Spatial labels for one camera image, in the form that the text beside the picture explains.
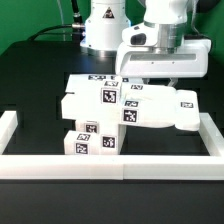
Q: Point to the white tagged cube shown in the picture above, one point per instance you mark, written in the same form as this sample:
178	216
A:
110	92

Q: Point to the white right fence rail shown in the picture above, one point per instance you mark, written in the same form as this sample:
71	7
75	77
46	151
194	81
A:
211	136

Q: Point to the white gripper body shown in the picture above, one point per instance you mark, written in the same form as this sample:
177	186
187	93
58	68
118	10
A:
162	51

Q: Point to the white left fence rail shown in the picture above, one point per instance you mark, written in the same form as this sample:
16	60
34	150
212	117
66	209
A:
8	124

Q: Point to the white front fence rail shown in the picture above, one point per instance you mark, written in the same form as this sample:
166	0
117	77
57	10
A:
111	167

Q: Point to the white fence rail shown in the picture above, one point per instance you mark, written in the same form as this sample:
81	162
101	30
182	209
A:
111	167
8	124
211	136

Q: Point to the white chair seat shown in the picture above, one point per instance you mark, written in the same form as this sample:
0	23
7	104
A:
112	136

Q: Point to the white chair back frame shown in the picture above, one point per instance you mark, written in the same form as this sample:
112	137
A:
153	106

